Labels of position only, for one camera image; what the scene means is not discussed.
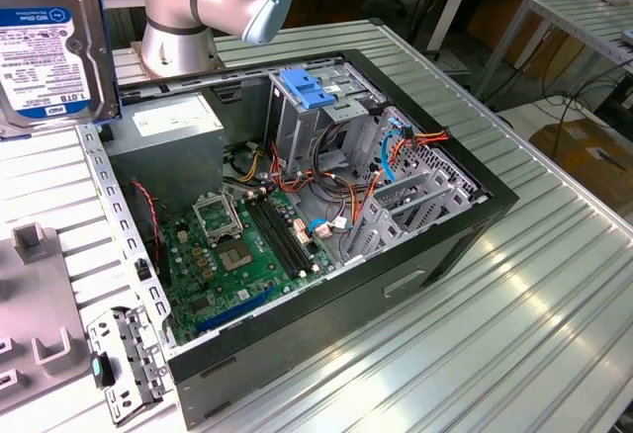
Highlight blue data wire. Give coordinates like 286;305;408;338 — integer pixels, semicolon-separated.
307;115;403;237

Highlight hard disk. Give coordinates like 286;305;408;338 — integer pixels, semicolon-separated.
0;0;124;140

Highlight grey disk bay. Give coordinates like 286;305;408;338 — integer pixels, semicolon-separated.
339;105;490;265

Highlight black RAM slot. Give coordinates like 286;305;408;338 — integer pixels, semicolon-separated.
265;192;317;271
246;198;298;279
252;196;304;276
259;194;311;274

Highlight grey optical drive cage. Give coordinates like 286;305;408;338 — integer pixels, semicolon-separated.
265;59;388;177

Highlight green motherboard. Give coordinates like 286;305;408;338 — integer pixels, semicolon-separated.
160;188;338;348

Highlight CPU socket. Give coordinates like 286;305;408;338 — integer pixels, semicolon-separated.
213;237;256;274

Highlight blue drive latch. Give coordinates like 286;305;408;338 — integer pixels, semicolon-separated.
278;68;338;112

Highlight metal socket cover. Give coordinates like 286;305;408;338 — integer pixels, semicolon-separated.
191;193;244;249

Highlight black PC case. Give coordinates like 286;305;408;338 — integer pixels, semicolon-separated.
73;46;520;432

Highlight blue expansion slot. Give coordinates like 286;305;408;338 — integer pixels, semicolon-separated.
194;286;272;336

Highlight grey power supply unit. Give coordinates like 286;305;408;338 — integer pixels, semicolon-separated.
101;91;226;217

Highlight black tripod stand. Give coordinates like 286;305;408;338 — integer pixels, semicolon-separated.
404;0;454;61

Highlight large labelled cardboard box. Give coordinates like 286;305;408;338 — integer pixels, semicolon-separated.
527;119;633;193

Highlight black teal latch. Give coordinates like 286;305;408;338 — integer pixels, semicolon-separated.
90;351;119;389

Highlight grey parts rack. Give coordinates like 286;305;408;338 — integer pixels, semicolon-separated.
0;222;99;415

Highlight metal slat side table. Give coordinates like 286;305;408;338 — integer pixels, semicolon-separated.
473;0;633;101

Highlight red orange wire bundle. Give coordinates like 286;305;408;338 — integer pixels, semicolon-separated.
269;140;317;195

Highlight white plug wire bundle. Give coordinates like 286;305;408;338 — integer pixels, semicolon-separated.
315;217;356;242

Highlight black sleeved wire bundle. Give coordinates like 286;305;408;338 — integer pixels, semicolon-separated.
314;119;360;197

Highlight yellow black power wires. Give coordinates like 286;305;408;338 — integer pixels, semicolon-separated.
235;141;266;183

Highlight brown square base plate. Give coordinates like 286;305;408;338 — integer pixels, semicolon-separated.
129;41;225;81

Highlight grey slot cover bracket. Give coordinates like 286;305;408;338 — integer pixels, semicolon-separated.
85;303;172;428

